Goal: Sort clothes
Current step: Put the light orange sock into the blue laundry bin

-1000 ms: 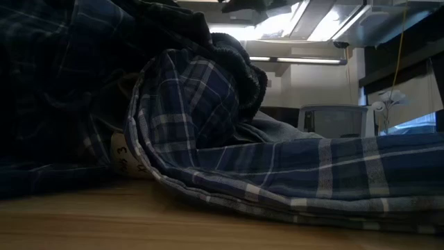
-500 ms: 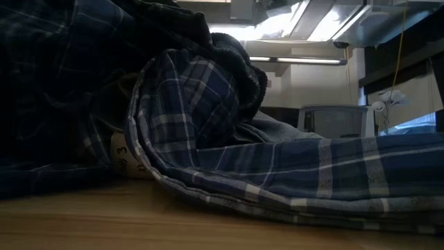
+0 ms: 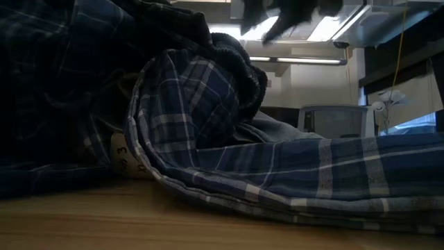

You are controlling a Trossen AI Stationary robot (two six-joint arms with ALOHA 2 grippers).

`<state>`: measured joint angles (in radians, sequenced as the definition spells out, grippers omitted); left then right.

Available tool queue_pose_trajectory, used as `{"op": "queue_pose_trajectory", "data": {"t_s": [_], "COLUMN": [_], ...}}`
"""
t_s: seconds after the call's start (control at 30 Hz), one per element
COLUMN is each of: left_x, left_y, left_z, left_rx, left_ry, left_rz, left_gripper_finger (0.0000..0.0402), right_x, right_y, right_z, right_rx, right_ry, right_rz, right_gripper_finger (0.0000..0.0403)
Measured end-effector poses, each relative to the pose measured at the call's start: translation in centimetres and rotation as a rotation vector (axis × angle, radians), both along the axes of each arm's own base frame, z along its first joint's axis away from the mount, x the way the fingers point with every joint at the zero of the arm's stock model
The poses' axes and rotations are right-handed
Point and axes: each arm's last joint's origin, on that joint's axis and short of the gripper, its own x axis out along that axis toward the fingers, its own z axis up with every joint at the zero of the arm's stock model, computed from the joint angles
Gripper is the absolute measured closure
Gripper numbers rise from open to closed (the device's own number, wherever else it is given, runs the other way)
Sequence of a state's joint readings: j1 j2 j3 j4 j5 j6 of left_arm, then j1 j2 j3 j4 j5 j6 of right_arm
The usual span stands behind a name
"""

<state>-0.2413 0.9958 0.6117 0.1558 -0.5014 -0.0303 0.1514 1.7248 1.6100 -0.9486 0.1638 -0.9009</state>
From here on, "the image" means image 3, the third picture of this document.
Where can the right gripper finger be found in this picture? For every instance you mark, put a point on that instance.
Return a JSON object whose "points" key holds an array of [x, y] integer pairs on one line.
{"points": [[281, 27], [255, 12]]}

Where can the blue plaid flannel shirt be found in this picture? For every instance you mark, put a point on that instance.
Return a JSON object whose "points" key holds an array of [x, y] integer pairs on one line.
{"points": [[312, 166]]}

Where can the white handwritten paper tag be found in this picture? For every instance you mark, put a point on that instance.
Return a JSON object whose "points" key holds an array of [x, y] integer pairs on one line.
{"points": [[123, 156]]}

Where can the ceiling light tube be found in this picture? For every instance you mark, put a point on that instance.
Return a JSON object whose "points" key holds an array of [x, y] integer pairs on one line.
{"points": [[305, 60]]}

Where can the black low cabinet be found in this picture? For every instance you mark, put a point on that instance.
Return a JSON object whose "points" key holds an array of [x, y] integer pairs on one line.
{"points": [[281, 112]]}

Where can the grey white office chair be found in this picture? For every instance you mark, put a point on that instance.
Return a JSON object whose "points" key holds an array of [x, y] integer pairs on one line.
{"points": [[333, 121]]}

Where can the white floor lamp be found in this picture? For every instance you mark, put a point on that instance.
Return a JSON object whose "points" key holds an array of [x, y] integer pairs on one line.
{"points": [[378, 106]]}

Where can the black dome security camera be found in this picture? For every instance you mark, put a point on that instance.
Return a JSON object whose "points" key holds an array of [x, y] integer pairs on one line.
{"points": [[341, 44]]}

